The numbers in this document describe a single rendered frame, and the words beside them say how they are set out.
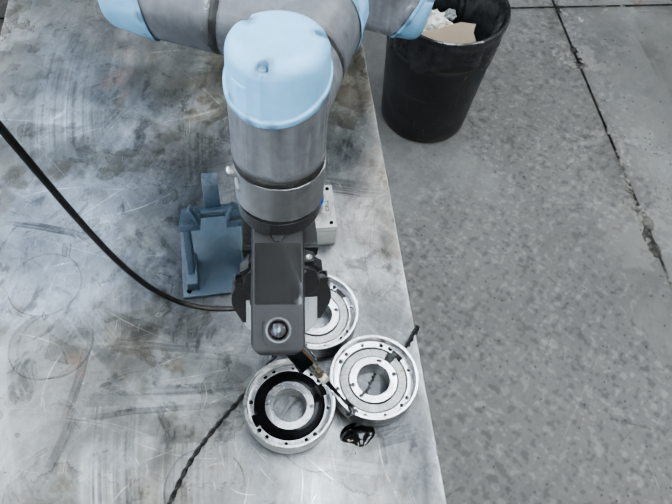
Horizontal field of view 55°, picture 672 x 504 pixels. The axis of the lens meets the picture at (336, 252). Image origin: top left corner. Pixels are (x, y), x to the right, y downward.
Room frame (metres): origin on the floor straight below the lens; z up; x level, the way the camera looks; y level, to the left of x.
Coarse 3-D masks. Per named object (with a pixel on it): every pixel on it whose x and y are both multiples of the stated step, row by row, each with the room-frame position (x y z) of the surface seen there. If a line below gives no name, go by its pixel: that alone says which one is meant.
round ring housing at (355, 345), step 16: (368, 336) 0.33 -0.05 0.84; (352, 352) 0.31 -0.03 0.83; (400, 352) 0.31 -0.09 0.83; (336, 368) 0.28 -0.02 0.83; (352, 368) 0.29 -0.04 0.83; (368, 368) 0.30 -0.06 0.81; (384, 368) 0.29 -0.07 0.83; (416, 368) 0.29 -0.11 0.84; (336, 384) 0.26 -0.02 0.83; (352, 384) 0.27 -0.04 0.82; (416, 384) 0.27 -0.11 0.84; (336, 400) 0.24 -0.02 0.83; (368, 400) 0.25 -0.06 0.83; (384, 400) 0.25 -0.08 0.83; (352, 416) 0.23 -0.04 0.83; (368, 416) 0.23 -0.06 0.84; (384, 416) 0.23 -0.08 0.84; (400, 416) 0.24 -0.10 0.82
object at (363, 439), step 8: (352, 424) 0.23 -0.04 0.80; (360, 424) 0.23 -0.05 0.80; (344, 432) 0.22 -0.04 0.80; (352, 432) 0.22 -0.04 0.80; (360, 432) 0.22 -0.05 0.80; (368, 432) 0.22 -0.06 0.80; (344, 440) 0.21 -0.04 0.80; (352, 440) 0.21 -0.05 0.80; (360, 440) 0.21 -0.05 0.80; (368, 440) 0.21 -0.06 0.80
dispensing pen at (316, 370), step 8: (296, 360) 0.26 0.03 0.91; (304, 360) 0.26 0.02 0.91; (296, 368) 0.26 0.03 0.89; (304, 368) 0.25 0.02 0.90; (312, 368) 0.26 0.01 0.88; (320, 368) 0.26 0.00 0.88; (320, 376) 0.26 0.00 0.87; (328, 384) 0.25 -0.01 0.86; (336, 392) 0.25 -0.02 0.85; (344, 400) 0.24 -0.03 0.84
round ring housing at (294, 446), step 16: (272, 368) 0.27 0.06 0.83; (288, 368) 0.28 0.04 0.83; (256, 384) 0.25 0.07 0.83; (288, 384) 0.26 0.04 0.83; (272, 400) 0.24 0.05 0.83; (304, 400) 0.25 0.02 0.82; (272, 416) 0.22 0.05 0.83; (304, 416) 0.22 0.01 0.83; (256, 432) 0.19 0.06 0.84; (320, 432) 0.20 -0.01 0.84; (272, 448) 0.18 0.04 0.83; (288, 448) 0.18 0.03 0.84; (304, 448) 0.19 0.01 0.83
